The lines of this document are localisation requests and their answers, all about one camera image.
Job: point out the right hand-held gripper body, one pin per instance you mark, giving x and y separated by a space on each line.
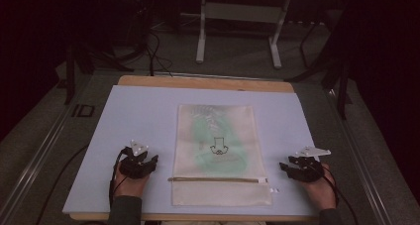
308 172

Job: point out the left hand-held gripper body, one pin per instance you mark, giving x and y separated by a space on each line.
133 167

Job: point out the translucent white zipper bag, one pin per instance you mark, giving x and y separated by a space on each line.
218 195

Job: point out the person's left hand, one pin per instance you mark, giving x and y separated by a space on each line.
130 187

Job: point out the person's right hand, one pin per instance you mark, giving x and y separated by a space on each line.
320 193

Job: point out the small white tag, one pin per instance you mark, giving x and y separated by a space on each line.
274 190

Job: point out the pale blue mat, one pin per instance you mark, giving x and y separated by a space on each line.
138 119

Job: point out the green cloth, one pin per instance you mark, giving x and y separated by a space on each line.
231 145

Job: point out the black metal stand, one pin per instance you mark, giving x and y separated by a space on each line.
70 79
343 86

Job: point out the wooden table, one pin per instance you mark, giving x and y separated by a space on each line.
204 83

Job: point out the white metal stand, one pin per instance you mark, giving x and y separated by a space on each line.
244 13

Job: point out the metal floor rail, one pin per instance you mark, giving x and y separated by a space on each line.
33 165
360 165

